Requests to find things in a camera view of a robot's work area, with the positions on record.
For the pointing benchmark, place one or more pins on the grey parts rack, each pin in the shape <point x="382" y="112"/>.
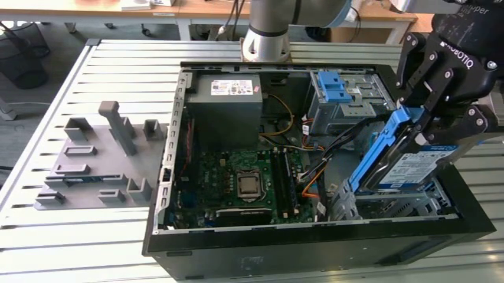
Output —
<point x="110" y="165"/>

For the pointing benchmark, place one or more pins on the hard disk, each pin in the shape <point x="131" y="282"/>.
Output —
<point x="413" y="168"/>

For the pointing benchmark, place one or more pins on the small white printed box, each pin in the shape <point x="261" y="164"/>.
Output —
<point x="162" y="2"/>

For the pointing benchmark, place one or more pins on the wooden desk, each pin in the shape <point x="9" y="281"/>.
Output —
<point x="47" y="11"/>

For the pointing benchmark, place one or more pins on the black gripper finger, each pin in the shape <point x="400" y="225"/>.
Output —
<point x="464" y="126"/>
<point x="411" y="65"/>

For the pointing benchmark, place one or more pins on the blue plastic drive latch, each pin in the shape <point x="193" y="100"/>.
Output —
<point x="332" y="88"/>

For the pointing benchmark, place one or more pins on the grey power supply unit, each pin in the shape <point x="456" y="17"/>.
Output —
<point x="225" y="118"/>

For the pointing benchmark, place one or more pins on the grey metal optical drive cage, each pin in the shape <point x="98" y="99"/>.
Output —
<point x="338" y="118"/>

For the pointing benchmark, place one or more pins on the black graphics card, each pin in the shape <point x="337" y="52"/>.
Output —
<point x="243" y="217"/>

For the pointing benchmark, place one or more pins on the green motherboard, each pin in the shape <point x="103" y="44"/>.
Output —
<point x="214" y="169"/>

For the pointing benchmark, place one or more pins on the silver CPU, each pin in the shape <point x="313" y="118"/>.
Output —
<point x="249" y="185"/>

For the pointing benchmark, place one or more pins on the grey metal disk bay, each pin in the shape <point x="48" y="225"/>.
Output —
<point x="342" y="203"/>

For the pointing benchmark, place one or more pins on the black mesh waste bin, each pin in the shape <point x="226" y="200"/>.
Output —
<point x="19" y="59"/>

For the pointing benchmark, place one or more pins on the black open PC case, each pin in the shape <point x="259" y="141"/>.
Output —
<point x="314" y="253"/>

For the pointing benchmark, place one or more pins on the black RAM slot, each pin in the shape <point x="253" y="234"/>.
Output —
<point x="290" y="179"/>

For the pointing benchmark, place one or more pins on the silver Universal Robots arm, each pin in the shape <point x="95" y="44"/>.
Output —
<point x="267" y="44"/>

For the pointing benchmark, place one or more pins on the white cardboard box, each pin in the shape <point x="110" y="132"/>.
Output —
<point x="135" y="5"/>

